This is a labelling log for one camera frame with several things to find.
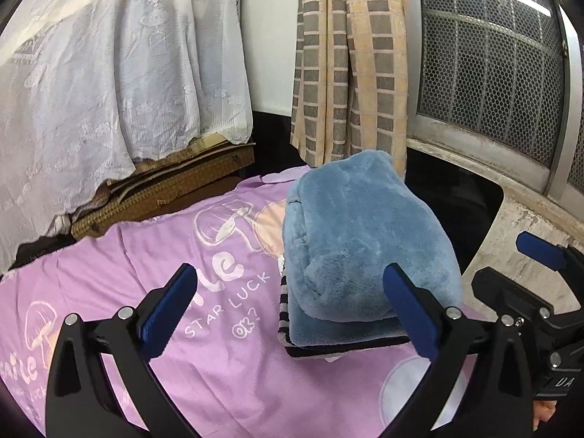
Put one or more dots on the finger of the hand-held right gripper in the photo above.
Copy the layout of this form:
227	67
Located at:
506	292
540	250

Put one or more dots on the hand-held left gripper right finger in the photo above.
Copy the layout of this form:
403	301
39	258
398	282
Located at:
410	315

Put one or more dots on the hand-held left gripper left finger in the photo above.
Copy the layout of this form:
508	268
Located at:
169	315

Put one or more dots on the blue fleece jacket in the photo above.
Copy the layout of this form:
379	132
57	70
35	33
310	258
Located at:
365	246

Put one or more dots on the person's right hand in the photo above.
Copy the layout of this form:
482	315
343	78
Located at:
545	413

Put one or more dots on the stone window sill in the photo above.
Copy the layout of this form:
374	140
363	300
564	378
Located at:
515	223

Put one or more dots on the purple printed blanket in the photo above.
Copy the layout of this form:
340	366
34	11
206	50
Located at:
228	351

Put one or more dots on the black white striped garment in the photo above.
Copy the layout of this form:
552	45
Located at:
319	352

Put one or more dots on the brown woven mat stack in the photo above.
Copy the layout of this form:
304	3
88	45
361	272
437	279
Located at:
182	178

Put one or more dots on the white cloth bundle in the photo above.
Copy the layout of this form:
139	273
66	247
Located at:
59	224

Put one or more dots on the dark cloth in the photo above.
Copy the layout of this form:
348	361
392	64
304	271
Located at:
36	248

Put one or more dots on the window with metal mesh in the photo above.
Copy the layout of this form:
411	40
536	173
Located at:
488	54

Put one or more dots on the white lace cloth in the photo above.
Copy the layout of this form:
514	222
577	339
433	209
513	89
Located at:
114	77

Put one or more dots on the checked beige curtain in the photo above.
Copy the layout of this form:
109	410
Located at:
351	77

